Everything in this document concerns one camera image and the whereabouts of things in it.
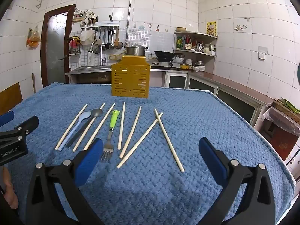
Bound hanging black ladle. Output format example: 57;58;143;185
105;28;112;50

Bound wall utensil rack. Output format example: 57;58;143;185
81;21;120;31

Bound dark metal spoon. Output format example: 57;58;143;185
67;108;104;148

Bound stainless steel pot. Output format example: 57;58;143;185
123;43;149;57

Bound hanging white cloth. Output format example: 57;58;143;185
80;31;95;45

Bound yellow wall poster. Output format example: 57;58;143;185
206;21;217;37

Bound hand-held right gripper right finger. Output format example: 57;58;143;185
198;137;276;225

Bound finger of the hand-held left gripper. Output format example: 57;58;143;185
0;111;15;127
0;115;39;145

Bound light blue plastic spoon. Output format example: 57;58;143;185
57;111;92;152

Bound yellow perforated utensil holder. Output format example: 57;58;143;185
111;55;150;98

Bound vertical metal pipe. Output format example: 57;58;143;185
126;0;134;41

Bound green frog handle fork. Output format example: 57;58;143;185
101;110;120;163

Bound black wok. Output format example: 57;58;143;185
154;50;184;61

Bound hanging red bag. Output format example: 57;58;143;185
69;37;81;50

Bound hanging plastic bags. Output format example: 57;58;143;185
26;26;41;50

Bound plastic covered red cabinet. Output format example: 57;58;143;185
262;106;300;162

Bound blue textured blanket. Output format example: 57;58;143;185
0;82;296;225

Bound white corner shelf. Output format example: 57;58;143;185
173;31;219;73

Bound wooden board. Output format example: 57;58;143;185
0;82;23;116

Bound wooden chopstick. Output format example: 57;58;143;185
154;108;185;173
55;103;88;151
117;112;164;169
73;103;106;152
118;102;126;150
83;103;116;151
119;106;142;159

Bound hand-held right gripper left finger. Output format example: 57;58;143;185
25;138;105;225

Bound person's left hand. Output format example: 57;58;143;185
0;166;19;210

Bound green vegetables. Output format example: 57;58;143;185
277;98;300;114

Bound gas stove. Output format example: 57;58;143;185
146;60;181;69

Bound stainless steel sink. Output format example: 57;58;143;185
77;66;112;72

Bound brown framed glass door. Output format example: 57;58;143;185
40;4;77;88

